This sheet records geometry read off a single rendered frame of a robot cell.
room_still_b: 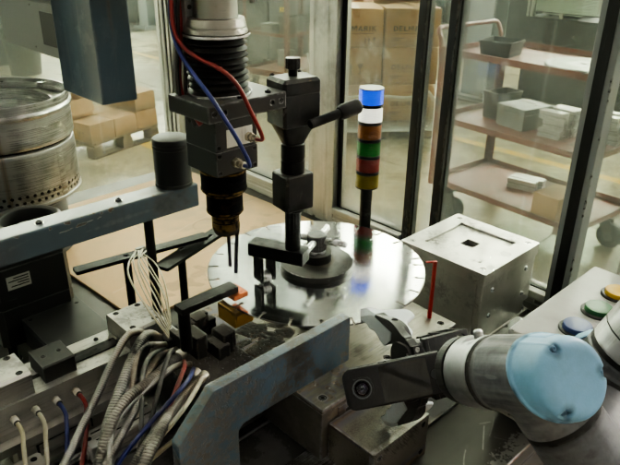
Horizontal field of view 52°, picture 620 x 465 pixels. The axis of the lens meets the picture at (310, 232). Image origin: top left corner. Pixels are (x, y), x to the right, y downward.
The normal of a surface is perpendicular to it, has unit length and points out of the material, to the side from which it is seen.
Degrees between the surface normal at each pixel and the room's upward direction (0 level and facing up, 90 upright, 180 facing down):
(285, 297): 0
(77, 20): 90
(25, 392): 90
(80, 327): 0
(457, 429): 0
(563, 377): 58
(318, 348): 90
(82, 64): 90
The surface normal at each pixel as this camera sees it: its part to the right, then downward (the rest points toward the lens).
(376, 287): 0.01, -0.90
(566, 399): 0.38, -0.16
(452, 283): -0.73, 0.29
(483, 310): 0.69, 0.32
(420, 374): -0.15, -0.09
